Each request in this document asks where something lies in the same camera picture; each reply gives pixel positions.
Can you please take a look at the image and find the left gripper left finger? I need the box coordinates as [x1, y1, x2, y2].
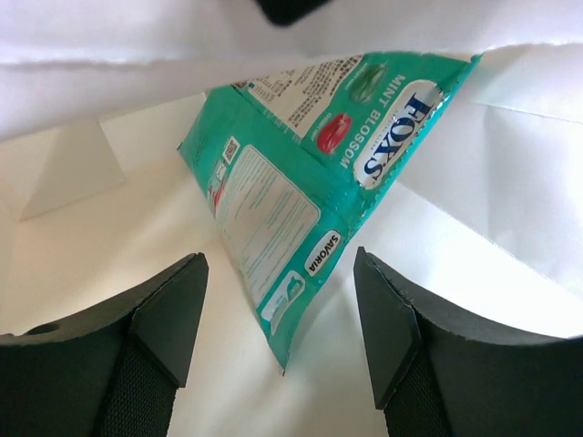
[1, 254, 209, 436]

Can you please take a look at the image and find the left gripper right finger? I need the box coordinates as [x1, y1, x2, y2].
[353, 249, 582, 436]

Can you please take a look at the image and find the teal Fox's mint bag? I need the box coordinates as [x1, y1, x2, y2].
[179, 52, 480, 366]

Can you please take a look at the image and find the brown paper bag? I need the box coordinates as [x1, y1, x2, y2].
[1, 1, 582, 436]

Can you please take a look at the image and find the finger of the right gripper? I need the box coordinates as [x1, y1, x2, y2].
[255, 0, 330, 26]

